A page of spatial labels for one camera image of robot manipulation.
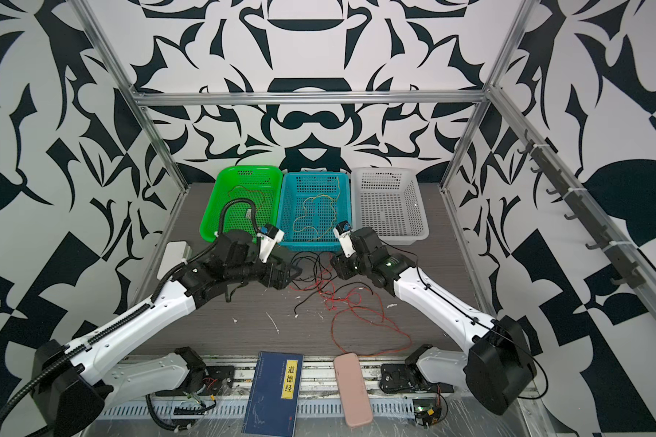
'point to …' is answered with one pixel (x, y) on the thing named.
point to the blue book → (273, 398)
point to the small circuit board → (427, 411)
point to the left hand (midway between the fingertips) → (288, 259)
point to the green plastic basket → (262, 184)
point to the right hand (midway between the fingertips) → (337, 254)
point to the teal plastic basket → (311, 204)
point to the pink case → (353, 390)
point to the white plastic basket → (389, 200)
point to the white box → (174, 253)
